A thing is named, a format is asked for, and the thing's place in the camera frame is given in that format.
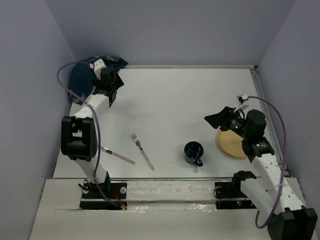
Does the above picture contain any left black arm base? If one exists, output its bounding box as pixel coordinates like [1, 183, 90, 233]
[78, 180, 128, 211]

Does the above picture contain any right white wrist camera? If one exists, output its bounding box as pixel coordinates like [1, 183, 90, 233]
[234, 94, 249, 112]

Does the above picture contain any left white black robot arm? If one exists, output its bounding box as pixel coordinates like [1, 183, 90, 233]
[61, 67, 124, 198]

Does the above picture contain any pink-handled metal knife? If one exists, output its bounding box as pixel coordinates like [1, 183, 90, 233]
[100, 146, 136, 165]

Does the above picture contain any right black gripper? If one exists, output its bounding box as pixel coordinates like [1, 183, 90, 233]
[203, 106, 250, 139]

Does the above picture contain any dark blue patterned mug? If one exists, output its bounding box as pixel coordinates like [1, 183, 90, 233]
[183, 141, 204, 167]

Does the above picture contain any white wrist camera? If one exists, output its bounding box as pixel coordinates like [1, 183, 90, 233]
[89, 59, 107, 74]
[234, 94, 249, 112]

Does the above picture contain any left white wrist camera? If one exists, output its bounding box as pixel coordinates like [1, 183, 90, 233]
[89, 59, 107, 74]

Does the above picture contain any pink-handled metal fork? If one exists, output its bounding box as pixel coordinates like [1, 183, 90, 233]
[131, 133, 155, 171]

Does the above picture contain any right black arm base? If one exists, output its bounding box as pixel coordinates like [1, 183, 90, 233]
[213, 181, 256, 210]

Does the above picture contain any dark blue fish-print cloth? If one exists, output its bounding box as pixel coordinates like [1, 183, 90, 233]
[68, 55, 128, 100]

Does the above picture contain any yellow round plate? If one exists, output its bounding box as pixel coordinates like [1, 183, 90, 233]
[217, 129, 246, 158]

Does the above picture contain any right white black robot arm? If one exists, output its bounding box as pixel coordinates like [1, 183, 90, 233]
[204, 106, 318, 240]

